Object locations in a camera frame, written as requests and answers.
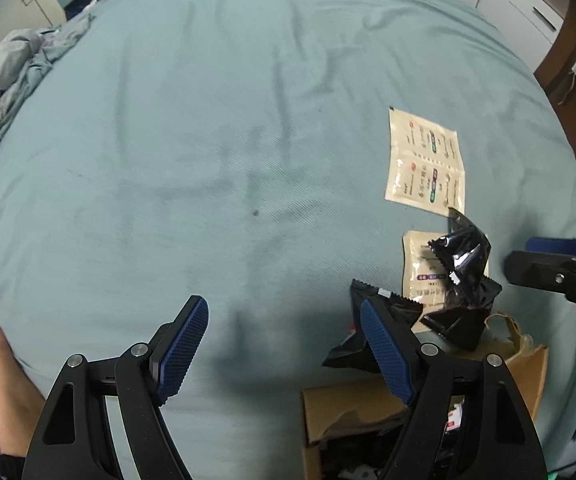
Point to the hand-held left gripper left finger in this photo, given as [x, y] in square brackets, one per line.
[182, 350]

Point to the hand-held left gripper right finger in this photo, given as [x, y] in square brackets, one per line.
[388, 355]

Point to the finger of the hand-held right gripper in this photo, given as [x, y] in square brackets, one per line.
[553, 246]
[538, 272]

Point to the brown cardboard box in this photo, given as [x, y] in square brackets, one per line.
[348, 400]

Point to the pile of black snack packets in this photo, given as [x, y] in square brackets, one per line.
[460, 255]

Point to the beige single sachet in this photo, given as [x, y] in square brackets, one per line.
[418, 270]

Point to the beige double sachet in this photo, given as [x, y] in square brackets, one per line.
[423, 160]

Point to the person's left foot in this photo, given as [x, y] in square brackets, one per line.
[2, 370]

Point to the teal bed sheet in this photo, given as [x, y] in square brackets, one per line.
[167, 160]

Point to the brown wooden chair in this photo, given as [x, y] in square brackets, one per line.
[560, 55]

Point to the white cabinets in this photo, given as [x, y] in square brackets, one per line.
[508, 0]

